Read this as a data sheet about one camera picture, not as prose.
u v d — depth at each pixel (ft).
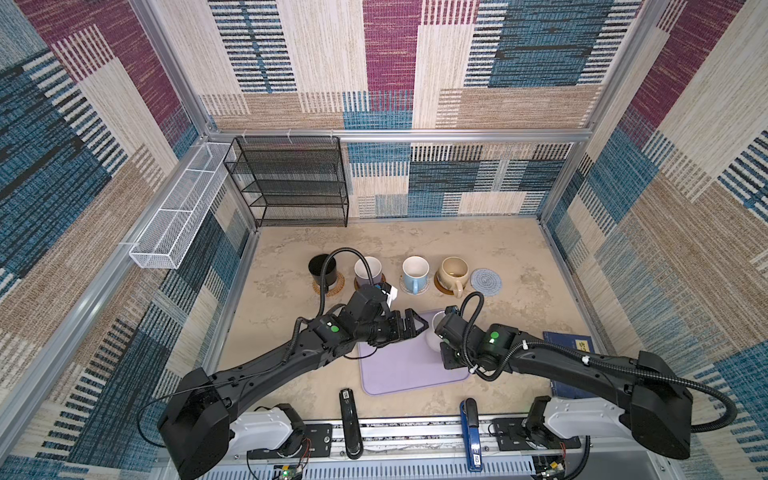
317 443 2.41
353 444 2.29
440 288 3.27
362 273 3.45
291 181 3.61
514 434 2.41
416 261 3.14
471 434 2.34
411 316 2.22
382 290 2.36
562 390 2.55
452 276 3.10
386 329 2.20
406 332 2.18
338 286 3.26
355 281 3.26
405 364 2.90
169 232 3.08
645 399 1.33
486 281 3.35
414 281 3.01
